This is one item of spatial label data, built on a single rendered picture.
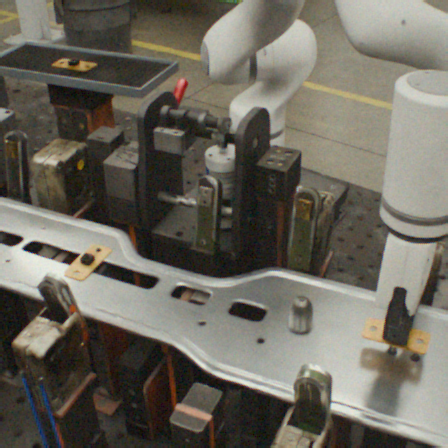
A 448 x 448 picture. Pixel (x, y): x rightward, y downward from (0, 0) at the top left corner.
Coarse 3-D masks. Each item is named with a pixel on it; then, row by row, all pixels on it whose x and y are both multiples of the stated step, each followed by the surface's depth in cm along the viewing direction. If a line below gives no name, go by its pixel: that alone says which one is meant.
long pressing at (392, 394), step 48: (48, 240) 104; (96, 240) 104; (96, 288) 94; (144, 288) 94; (192, 288) 95; (240, 288) 94; (288, 288) 93; (336, 288) 93; (144, 336) 87; (192, 336) 86; (240, 336) 86; (288, 336) 86; (336, 336) 85; (432, 336) 85; (240, 384) 80; (288, 384) 79; (336, 384) 79; (384, 384) 78; (432, 384) 78; (384, 432) 74; (432, 432) 73
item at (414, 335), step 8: (368, 320) 83; (376, 320) 83; (368, 328) 82; (376, 328) 82; (368, 336) 81; (376, 336) 81; (408, 336) 81; (416, 336) 80; (424, 336) 80; (392, 344) 80; (400, 344) 79; (408, 344) 79; (416, 344) 79; (424, 344) 79; (424, 352) 78
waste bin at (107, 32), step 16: (64, 0) 363; (80, 0) 359; (96, 0) 359; (112, 0) 363; (128, 0) 374; (64, 16) 374; (80, 16) 367; (96, 16) 366; (112, 16) 370; (128, 16) 382; (64, 32) 384; (80, 32) 373; (96, 32) 372; (112, 32) 376; (128, 32) 387; (96, 48) 378; (112, 48) 382; (128, 48) 392
